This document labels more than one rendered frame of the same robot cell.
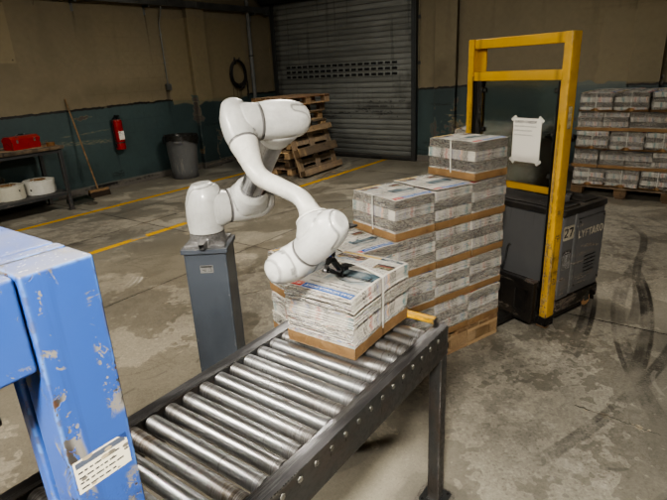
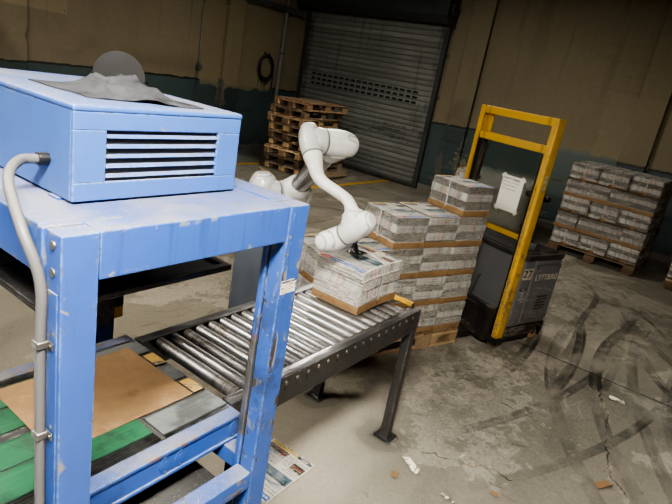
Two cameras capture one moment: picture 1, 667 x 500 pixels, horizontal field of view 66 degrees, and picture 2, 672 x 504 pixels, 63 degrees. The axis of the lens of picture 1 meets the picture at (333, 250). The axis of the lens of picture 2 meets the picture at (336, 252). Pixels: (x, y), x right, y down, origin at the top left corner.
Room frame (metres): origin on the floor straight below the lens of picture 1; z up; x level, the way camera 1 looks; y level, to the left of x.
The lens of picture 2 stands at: (-0.94, 0.22, 1.90)
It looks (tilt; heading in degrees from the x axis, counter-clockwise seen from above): 18 degrees down; 357
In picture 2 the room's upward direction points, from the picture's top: 10 degrees clockwise
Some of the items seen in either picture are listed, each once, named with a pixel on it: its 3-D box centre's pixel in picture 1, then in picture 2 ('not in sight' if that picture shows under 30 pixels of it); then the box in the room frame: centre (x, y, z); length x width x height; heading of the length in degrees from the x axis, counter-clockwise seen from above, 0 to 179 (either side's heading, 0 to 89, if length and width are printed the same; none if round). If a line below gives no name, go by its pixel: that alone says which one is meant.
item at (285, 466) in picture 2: not in sight; (270, 468); (1.28, 0.23, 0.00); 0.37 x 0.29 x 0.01; 143
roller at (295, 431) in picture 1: (255, 412); (289, 330); (1.26, 0.25, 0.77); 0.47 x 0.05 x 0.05; 53
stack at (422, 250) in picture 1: (376, 302); (365, 294); (2.72, -0.23, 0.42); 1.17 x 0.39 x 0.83; 123
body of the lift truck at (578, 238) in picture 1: (538, 247); (503, 282); (3.56, -1.51, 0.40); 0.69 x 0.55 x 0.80; 33
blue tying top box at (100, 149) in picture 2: not in sight; (96, 128); (0.50, 0.82, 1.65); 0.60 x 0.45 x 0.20; 53
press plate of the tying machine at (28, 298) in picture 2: not in sight; (91, 253); (0.50, 0.82, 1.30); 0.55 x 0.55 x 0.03; 53
